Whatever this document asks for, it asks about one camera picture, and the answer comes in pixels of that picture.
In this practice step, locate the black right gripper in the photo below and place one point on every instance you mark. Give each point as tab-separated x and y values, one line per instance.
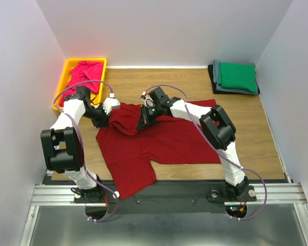
144	120

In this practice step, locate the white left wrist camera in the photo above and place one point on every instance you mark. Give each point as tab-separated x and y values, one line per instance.
110	104

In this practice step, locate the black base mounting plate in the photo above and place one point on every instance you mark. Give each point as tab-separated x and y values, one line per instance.
166	197

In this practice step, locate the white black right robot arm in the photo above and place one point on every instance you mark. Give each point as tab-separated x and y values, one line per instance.
213	124

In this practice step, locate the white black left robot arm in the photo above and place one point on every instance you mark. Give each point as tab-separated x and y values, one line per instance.
63	146

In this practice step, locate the pink t-shirt in bin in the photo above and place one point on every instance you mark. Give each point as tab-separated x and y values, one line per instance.
84	77

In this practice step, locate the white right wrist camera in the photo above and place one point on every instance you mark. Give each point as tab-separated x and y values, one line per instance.
148	101

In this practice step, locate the folded black t-shirt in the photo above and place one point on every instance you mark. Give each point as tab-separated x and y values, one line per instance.
215	88

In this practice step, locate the dark red t-shirt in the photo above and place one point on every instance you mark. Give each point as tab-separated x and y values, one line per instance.
128	153

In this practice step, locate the yellow plastic bin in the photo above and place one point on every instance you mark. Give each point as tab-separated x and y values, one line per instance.
64	77

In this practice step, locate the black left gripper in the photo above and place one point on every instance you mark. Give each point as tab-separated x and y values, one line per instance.
103	122

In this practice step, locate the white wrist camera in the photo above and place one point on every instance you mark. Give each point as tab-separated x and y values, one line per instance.
148	101
110	104

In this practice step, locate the folded green t-shirt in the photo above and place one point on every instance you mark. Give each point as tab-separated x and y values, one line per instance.
238	76

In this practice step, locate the aluminium extrusion rail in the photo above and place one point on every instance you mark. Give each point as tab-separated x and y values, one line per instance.
277	193

